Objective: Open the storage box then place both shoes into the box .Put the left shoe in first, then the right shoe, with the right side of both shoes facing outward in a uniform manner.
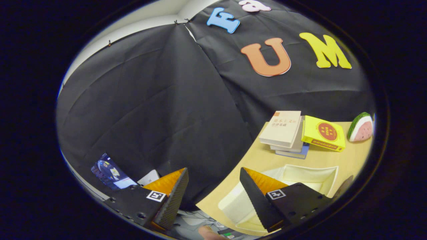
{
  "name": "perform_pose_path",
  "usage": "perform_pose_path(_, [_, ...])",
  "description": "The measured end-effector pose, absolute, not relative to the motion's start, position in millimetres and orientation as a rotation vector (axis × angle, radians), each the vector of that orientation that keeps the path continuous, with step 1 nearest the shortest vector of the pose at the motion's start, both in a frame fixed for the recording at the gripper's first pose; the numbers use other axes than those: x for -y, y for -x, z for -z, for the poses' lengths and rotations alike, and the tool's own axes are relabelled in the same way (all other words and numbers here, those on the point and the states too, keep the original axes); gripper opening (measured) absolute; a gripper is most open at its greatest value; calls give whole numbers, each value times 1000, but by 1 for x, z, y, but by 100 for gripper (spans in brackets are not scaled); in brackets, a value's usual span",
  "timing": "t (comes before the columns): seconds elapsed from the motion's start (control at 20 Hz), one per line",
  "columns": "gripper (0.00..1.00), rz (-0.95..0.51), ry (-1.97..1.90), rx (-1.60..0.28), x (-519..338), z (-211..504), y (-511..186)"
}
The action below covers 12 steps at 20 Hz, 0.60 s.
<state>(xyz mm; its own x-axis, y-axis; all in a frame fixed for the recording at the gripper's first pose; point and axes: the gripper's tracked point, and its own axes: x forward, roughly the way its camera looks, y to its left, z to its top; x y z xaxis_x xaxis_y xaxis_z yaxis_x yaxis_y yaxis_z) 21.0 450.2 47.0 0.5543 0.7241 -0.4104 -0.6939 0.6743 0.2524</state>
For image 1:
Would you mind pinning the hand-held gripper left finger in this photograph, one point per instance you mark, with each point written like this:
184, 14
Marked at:
175, 196

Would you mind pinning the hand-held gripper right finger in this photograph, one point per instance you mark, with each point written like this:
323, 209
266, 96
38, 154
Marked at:
255, 200

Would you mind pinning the cream fabric storage box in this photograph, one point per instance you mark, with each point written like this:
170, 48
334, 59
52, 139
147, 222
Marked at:
310, 175

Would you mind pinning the person's grey clothing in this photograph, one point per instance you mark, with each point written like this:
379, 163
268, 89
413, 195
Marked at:
190, 221

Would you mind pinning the small device with green light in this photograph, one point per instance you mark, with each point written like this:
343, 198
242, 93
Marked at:
228, 233

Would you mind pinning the blue book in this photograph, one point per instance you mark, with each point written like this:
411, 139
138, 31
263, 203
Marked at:
302, 154

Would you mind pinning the beige book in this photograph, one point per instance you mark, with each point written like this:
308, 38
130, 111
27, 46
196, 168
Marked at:
282, 128

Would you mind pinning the black backdrop cloth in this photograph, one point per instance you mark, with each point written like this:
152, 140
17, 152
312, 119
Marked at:
150, 116

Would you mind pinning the black table clamp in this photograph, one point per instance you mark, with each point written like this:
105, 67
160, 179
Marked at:
343, 188

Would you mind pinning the yellow book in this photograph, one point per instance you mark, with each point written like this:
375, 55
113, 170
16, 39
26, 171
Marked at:
322, 131

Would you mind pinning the watermelon slice plush toy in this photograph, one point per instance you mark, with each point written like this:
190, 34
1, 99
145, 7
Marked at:
362, 130

